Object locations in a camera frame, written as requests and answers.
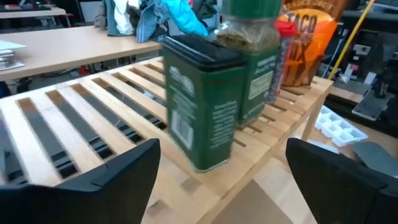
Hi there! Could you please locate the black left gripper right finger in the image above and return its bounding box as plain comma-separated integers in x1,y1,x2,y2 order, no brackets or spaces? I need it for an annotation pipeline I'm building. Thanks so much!
285,138,398,224

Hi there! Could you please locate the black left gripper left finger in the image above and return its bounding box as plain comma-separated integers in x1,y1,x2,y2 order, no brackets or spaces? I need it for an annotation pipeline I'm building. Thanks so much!
0,138,162,224

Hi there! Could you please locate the green black pepper tin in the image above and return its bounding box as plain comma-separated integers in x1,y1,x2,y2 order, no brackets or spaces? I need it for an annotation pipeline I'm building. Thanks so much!
160,34,246,173

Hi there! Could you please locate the orange brown taco mix packet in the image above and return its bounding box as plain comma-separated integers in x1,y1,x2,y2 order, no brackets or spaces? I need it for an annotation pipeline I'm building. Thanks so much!
278,0,348,87

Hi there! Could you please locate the glass herb jar green lid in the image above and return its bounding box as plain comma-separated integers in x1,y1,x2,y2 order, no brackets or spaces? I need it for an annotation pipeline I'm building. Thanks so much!
214,0,282,125

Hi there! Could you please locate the wooden slatted shelf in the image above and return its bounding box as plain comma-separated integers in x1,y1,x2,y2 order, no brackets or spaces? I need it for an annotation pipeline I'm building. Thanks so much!
0,57,335,224

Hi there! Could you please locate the white ice cube tray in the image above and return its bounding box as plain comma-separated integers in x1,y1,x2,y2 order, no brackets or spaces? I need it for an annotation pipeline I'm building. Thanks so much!
314,105,369,147

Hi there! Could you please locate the yellow pole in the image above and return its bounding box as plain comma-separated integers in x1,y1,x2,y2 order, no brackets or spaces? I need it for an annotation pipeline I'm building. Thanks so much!
328,0,376,80

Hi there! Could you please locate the beige office table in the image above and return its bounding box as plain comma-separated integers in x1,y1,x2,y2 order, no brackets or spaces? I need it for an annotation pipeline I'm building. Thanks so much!
0,26,161,82

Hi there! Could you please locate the stack of grey papers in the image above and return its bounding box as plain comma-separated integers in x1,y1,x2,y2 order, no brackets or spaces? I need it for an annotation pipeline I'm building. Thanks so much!
0,40,27,72

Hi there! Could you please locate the beige background table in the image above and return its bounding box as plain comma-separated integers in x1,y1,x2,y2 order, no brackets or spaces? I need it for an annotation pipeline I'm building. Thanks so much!
0,6,67,19

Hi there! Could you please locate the pile of clothes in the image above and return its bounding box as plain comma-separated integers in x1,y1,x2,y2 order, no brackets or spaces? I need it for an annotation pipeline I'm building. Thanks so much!
94,0,221,44

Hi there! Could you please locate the grey spatula wooden handle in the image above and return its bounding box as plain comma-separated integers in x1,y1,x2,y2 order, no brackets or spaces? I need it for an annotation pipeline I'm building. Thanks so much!
353,141,398,178

